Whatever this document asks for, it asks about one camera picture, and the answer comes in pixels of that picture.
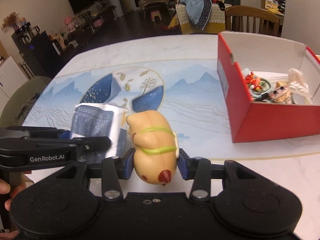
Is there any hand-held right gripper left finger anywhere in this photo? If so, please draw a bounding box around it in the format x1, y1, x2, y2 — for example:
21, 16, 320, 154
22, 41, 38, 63
54, 148, 137, 202

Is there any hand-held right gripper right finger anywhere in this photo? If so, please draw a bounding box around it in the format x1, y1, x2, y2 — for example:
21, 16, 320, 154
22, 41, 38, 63
178, 148, 269, 202

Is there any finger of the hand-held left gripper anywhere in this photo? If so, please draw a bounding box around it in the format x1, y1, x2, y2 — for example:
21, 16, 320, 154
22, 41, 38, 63
37, 136, 112, 157
0, 126, 72, 140

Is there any blue white tissue packet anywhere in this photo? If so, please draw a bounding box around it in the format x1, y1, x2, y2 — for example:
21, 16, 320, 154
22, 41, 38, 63
69, 102, 130, 165

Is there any yellow spotted squishy toy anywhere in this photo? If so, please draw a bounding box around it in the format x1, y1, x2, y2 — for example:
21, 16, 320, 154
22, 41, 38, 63
125, 110, 179, 187

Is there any red shoe box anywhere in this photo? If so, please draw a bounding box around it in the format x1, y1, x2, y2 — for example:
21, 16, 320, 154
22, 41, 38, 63
217, 31, 320, 143

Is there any keychain with metal ring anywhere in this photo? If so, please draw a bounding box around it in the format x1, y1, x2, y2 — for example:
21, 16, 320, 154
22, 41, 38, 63
244, 71, 272, 98

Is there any round cartoon face cookie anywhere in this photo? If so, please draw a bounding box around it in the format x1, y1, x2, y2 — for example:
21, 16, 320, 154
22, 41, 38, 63
269, 85, 293, 104

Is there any bag of cotton swabs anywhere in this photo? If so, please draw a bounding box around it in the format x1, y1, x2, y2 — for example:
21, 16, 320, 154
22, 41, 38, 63
287, 67, 315, 100

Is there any person's left hand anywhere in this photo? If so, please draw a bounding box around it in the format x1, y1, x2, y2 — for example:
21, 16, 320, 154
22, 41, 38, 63
0, 171, 34, 212

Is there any olive green chair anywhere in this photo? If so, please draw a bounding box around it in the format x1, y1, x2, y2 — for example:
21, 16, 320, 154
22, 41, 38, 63
0, 76, 52, 128

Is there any white cabinet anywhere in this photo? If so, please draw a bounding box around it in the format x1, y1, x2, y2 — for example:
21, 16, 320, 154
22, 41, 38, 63
0, 55, 28, 98

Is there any black cabinet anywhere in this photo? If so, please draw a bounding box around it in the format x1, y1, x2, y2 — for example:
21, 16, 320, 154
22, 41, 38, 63
11, 24, 60, 74

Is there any dark television cabinet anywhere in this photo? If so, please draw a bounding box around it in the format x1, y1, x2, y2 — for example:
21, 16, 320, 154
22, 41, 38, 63
50, 5, 118, 53

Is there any pink plush toy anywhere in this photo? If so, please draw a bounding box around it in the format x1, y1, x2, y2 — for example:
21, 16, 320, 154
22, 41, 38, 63
64, 16, 77, 30

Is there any dried flower bouquet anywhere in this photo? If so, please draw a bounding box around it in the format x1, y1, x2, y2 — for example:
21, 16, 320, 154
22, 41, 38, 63
1, 12, 20, 32

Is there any pink stool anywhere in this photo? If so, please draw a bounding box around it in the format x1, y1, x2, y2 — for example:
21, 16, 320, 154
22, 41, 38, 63
149, 9, 162, 22

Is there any wooden coffee table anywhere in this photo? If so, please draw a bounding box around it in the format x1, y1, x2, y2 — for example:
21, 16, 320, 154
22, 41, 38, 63
138, 0, 173, 13

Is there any pile of blue clothes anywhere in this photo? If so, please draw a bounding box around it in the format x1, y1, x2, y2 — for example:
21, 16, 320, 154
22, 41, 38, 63
179, 0, 213, 30

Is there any wooden chair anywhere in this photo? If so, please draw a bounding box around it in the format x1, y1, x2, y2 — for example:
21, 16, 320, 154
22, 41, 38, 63
224, 5, 284, 37

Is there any bed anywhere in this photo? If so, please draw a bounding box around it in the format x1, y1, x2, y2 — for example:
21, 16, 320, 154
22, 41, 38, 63
265, 0, 285, 15

